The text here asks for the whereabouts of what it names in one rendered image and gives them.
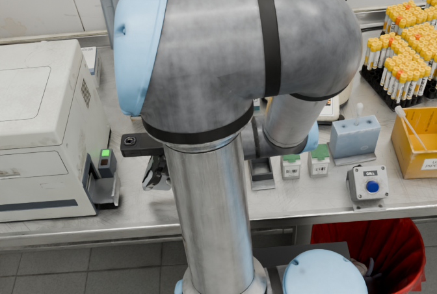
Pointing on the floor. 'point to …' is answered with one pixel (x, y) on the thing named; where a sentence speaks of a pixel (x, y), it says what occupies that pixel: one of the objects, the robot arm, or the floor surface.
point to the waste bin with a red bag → (382, 250)
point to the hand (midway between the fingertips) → (143, 185)
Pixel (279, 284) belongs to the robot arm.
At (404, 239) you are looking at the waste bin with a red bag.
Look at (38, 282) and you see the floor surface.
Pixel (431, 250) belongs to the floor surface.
